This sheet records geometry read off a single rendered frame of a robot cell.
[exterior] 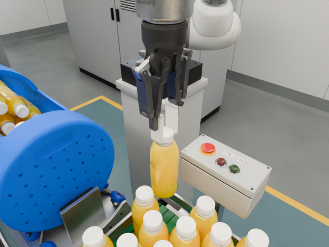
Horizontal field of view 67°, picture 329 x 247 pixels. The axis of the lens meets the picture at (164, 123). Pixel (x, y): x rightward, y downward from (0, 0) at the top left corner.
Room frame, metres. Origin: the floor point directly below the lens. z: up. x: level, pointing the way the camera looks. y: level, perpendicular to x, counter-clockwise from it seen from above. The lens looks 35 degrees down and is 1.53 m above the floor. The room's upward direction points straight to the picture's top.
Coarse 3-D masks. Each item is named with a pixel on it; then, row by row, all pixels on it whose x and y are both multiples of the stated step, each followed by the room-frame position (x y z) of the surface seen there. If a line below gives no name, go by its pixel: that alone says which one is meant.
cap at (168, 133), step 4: (164, 128) 0.43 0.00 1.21; (168, 128) 0.43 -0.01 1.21; (164, 132) 0.41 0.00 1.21; (168, 132) 0.41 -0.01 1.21; (172, 132) 0.41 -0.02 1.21; (164, 136) 0.40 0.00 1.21; (168, 136) 0.40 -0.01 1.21; (172, 136) 0.41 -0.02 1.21; (164, 140) 0.40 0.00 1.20; (168, 140) 0.40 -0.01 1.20
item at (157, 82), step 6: (168, 60) 0.39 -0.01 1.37; (162, 66) 0.39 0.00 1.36; (168, 66) 0.39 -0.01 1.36; (150, 72) 0.41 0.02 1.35; (162, 72) 0.39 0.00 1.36; (150, 78) 0.40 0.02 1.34; (156, 78) 0.40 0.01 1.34; (162, 78) 0.39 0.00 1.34; (156, 84) 0.39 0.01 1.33; (162, 84) 0.39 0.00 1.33; (156, 90) 0.39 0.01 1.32; (162, 90) 0.39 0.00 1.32; (156, 96) 0.39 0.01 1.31; (162, 96) 0.39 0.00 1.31; (156, 102) 0.39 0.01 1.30; (156, 108) 0.38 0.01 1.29; (156, 114) 0.38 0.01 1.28
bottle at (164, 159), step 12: (156, 144) 0.41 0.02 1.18; (168, 144) 0.40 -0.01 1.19; (156, 156) 0.39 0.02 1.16; (168, 156) 0.39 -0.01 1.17; (156, 168) 0.39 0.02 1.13; (168, 168) 0.39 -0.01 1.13; (156, 180) 0.39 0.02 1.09; (168, 180) 0.39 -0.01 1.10; (156, 192) 0.39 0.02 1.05; (168, 192) 0.39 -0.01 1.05
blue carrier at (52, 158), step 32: (0, 64) 0.99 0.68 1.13; (32, 96) 0.81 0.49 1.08; (32, 128) 0.40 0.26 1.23; (64, 128) 0.41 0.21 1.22; (96, 128) 0.47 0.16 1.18; (0, 160) 0.34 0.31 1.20; (32, 160) 0.36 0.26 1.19; (64, 160) 0.40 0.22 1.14; (96, 160) 0.46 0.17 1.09; (0, 192) 0.31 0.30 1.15; (32, 192) 0.34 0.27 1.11; (64, 192) 0.38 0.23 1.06; (32, 224) 0.32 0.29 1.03
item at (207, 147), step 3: (204, 144) 0.49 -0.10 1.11; (207, 144) 0.49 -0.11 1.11; (210, 144) 0.49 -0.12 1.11; (201, 147) 0.48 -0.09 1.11; (204, 147) 0.48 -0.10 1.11; (207, 147) 0.48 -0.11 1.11; (210, 147) 0.48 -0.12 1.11; (213, 147) 0.48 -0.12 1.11; (204, 150) 0.47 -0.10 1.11; (207, 150) 0.47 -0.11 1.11; (210, 150) 0.47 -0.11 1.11; (213, 150) 0.47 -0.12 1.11
